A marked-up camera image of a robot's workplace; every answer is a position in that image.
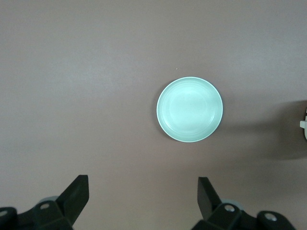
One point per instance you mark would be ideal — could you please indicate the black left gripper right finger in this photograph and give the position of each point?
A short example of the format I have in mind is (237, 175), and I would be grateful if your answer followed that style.
(211, 203)

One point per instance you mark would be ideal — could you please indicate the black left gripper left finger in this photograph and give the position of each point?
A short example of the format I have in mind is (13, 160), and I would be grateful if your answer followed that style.
(72, 201)

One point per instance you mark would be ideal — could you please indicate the white rice cooker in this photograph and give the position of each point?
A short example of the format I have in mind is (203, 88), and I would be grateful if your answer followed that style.
(304, 123)

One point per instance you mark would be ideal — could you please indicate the mint green round plate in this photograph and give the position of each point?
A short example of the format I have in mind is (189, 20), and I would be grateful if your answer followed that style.
(189, 109)

